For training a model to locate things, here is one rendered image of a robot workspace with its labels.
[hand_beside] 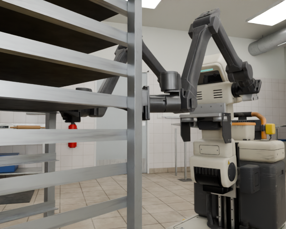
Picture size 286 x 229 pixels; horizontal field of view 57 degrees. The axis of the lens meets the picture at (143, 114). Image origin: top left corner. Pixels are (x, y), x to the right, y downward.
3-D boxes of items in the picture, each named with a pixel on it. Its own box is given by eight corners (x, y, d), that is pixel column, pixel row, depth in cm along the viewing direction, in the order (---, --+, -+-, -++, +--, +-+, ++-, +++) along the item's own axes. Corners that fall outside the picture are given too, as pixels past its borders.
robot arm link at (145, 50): (139, 26, 134) (125, 30, 141) (128, 45, 128) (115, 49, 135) (181, 82, 161) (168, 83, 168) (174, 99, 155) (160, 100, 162)
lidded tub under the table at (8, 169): (-14, 173, 388) (-13, 156, 389) (-7, 169, 431) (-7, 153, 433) (15, 172, 400) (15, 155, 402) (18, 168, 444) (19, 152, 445)
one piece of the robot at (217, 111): (192, 141, 162) (191, 106, 163) (236, 142, 144) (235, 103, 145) (177, 142, 150) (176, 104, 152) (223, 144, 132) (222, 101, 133)
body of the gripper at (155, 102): (136, 88, 83) (158, 88, 86) (137, 120, 83) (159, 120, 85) (143, 85, 77) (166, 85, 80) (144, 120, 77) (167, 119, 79)
